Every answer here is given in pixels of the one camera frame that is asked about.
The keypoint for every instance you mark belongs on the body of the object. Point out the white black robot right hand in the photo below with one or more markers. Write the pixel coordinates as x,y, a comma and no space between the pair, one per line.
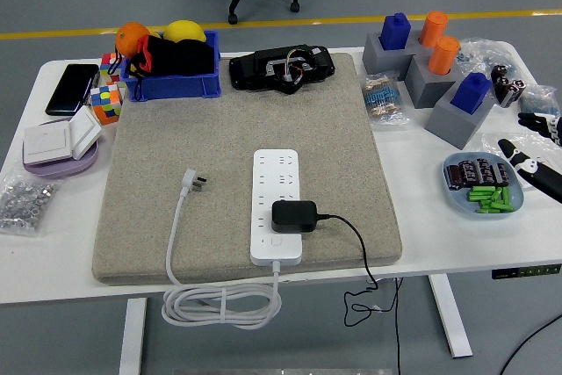
542,173

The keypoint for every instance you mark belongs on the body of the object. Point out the black capacitor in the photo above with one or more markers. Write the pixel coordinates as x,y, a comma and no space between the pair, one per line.
454,177
500,174
468,173
485,171

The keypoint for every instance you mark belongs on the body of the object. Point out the green cylinder piece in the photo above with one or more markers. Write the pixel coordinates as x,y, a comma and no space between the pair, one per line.
480,196
506,197
488,204
483,190
492,211
496,196

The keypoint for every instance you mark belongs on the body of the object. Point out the bag of blue resistors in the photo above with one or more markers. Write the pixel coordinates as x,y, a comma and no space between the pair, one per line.
540,103

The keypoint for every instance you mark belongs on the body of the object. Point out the light blue plate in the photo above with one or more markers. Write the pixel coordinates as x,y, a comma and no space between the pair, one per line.
456,201

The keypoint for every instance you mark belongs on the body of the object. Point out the bag of black batteries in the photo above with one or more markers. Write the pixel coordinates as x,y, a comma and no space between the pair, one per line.
507,85

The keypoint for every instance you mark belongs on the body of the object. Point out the black desk control panel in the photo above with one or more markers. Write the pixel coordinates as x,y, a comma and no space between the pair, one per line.
527,271

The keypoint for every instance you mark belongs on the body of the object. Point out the grey block holder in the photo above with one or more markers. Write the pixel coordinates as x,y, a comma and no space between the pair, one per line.
452,127
373,56
423,87

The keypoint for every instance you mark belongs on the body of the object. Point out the blue square peg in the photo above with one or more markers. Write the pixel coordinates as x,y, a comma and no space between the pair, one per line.
470,94
395,32

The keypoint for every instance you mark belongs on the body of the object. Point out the clear plastic bag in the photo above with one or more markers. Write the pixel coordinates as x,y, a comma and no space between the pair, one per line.
483,52

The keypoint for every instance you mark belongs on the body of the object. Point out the orange cylinder peg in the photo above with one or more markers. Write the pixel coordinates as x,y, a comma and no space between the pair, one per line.
432,28
442,56

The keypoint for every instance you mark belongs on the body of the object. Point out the white table leg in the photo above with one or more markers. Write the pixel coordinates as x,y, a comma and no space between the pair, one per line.
133,335
448,318

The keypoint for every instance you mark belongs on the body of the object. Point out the black open electronic device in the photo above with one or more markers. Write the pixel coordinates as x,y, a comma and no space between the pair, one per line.
250,69

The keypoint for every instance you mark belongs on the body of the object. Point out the grey-brown mat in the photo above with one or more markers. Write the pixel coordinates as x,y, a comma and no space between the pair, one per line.
175,138

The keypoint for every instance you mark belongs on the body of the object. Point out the blue plastic bin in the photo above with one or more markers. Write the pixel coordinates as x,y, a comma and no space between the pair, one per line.
175,85

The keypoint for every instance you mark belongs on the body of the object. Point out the yellow lemon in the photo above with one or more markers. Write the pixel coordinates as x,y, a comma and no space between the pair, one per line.
184,30

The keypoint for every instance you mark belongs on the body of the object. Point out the orange fruit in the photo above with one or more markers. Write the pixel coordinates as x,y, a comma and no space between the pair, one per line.
129,37

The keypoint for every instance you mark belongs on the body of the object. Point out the large colourful puzzle cube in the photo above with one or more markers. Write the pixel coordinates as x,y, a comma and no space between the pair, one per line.
106,105

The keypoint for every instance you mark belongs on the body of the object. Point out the small colourful puzzle cube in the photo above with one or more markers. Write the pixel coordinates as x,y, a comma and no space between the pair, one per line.
109,69

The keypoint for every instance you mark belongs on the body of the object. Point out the black smartphone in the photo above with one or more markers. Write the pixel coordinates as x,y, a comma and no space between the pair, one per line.
72,89

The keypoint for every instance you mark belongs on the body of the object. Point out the purple tray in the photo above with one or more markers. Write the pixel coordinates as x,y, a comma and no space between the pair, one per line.
57,170

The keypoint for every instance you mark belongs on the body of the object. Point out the bag of metal nuts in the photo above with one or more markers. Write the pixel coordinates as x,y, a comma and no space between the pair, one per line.
24,206

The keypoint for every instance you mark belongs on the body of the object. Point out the bagged white wall socket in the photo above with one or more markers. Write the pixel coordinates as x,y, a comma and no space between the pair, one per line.
540,153

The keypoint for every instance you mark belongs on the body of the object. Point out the tilted white wall switch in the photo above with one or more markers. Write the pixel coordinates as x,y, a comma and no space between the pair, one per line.
85,131

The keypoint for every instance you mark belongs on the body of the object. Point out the flat white wall switch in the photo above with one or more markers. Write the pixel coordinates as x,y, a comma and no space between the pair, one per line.
46,144

